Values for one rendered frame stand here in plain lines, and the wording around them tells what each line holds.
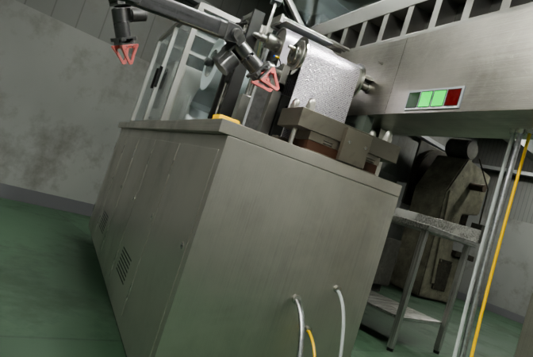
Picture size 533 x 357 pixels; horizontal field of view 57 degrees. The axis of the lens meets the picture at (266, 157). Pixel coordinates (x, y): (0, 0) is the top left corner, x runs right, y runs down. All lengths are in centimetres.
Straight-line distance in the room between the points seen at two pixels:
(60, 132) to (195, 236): 350
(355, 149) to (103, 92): 356
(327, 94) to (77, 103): 332
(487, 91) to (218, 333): 102
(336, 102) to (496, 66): 58
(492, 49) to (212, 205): 91
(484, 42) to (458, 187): 594
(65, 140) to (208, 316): 353
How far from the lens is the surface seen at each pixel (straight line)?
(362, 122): 193
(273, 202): 145
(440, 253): 745
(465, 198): 764
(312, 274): 156
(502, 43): 156
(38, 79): 471
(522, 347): 145
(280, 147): 144
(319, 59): 181
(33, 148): 474
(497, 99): 148
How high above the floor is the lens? 74
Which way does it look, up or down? 4 degrees up
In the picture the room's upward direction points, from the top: 18 degrees clockwise
